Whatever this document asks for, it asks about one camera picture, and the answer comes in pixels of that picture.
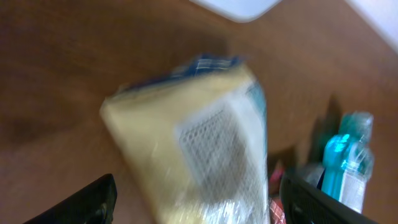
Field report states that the yellow snack bag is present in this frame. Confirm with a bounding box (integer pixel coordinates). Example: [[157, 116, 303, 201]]
[[100, 55, 269, 223]]

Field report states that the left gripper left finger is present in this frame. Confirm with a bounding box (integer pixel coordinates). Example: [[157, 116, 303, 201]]
[[24, 174, 118, 224]]

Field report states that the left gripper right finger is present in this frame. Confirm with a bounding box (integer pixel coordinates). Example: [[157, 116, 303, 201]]
[[280, 174, 377, 224]]

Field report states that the dark red snack packet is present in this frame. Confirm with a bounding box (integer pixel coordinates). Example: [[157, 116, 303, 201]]
[[269, 161, 286, 224]]

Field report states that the teal mouthwash bottle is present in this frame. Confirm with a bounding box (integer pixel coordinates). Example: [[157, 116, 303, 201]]
[[321, 112, 374, 213]]

